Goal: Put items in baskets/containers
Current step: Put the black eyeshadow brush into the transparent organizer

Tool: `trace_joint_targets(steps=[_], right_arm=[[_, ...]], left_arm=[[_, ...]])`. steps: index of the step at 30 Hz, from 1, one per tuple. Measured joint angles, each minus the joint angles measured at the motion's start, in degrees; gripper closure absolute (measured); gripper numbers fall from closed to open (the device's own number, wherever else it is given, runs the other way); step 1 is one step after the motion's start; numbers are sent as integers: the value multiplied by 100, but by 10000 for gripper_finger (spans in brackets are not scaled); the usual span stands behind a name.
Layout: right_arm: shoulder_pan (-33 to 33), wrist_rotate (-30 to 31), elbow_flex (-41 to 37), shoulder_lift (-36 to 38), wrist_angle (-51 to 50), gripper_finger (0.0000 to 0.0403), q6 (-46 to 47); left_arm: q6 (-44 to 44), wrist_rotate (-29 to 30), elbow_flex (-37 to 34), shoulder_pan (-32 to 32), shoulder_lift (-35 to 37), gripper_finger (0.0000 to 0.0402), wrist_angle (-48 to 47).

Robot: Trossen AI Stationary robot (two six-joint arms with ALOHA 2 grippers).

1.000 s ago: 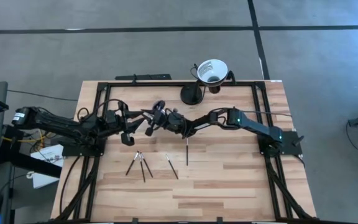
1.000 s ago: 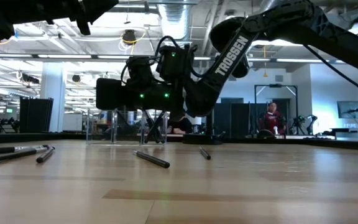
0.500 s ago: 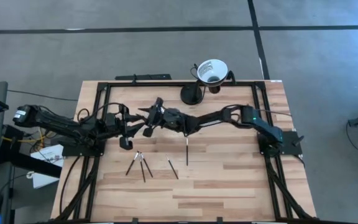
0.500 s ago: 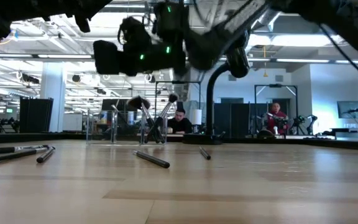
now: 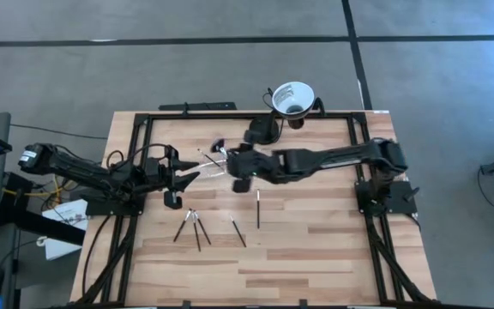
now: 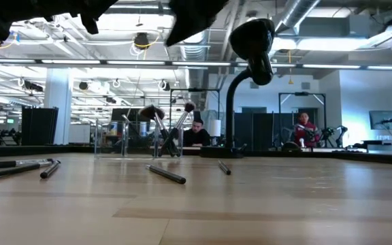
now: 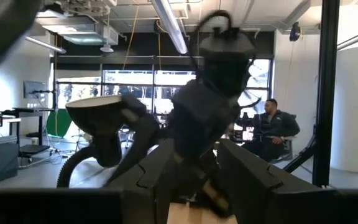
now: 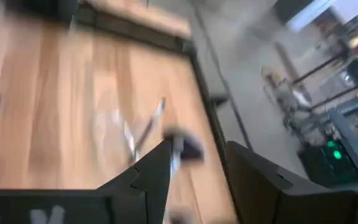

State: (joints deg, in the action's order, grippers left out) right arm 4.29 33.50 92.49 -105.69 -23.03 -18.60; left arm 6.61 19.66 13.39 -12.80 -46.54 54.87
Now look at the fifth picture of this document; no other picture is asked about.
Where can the black aluminium rig frame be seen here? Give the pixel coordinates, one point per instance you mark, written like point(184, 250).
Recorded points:
point(142, 137)

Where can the white paper sheet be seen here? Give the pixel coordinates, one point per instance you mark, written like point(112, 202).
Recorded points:
point(67, 214)
point(60, 249)

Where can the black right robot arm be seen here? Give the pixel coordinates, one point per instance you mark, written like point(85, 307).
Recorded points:
point(337, 156)

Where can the black desk lamp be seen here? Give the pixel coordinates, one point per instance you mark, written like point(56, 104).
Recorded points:
point(292, 101)

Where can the clear acrylic brush holder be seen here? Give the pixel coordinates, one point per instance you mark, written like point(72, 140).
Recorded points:
point(212, 169)

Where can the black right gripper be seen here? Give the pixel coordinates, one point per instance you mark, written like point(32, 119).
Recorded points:
point(264, 165)

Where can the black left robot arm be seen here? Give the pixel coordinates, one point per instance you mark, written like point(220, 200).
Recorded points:
point(80, 169)

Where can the black power strip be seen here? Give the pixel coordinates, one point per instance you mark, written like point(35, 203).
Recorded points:
point(197, 106)

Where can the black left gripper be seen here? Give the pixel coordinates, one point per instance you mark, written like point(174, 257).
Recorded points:
point(170, 180)

